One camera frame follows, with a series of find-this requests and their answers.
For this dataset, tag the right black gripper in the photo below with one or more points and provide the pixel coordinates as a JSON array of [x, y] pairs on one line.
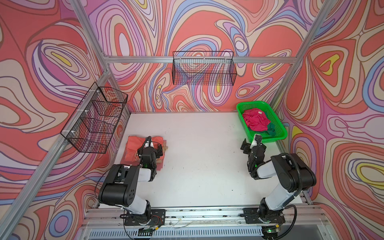
[[247, 146]]

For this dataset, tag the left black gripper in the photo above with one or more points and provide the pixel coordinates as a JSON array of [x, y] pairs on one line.
[[158, 152]]

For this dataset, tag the coral orange t shirt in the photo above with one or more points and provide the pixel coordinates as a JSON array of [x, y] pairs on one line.
[[130, 156]]

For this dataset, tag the green plastic basket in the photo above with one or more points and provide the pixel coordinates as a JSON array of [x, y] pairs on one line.
[[281, 132]]

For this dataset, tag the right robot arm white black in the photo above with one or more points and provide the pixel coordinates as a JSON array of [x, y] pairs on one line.
[[293, 174]]

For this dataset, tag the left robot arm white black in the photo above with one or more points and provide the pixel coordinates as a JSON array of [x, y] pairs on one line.
[[119, 189]]

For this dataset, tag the folded pink t shirt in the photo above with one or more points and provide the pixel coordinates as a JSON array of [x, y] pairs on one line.
[[160, 162]]

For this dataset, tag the folded beige t shirt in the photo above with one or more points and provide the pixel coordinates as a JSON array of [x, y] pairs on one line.
[[164, 146]]

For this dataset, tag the dark green t shirt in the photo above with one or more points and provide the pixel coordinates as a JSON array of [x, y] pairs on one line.
[[270, 131]]

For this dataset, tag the magenta t shirt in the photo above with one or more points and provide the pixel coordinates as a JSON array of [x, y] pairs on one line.
[[256, 120]]

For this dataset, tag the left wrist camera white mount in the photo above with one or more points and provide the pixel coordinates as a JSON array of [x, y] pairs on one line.
[[148, 144]]

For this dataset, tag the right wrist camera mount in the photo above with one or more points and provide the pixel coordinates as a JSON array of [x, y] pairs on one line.
[[256, 141]]

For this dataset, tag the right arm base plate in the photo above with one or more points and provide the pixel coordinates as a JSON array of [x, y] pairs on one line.
[[262, 215]]

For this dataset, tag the black wire basket left wall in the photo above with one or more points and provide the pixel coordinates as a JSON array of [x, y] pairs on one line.
[[92, 126]]

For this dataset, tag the black wire basket wall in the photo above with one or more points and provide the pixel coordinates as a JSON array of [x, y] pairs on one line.
[[92, 126], [213, 72]]

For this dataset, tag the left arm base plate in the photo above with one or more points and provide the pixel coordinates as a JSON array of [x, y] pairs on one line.
[[156, 217]]

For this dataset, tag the aluminium front rail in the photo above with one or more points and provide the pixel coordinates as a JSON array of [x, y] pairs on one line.
[[201, 216]]

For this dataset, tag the aluminium frame right post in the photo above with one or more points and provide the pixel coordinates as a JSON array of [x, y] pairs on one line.
[[314, 29]]

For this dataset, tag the aluminium frame post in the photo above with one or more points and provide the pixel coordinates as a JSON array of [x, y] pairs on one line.
[[314, 29], [107, 76]]

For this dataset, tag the white vented cable duct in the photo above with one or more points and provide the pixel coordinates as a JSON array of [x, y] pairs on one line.
[[168, 233]]

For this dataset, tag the aluminium frame horizontal back bar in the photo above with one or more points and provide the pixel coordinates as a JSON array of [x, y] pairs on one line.
[[167, 60]]

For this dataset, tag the black wire basket back wall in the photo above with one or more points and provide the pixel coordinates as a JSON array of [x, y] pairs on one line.
[[213, 72]]

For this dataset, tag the aluminium frame left post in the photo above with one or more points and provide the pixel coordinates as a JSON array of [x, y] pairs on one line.
[[107, 76]]

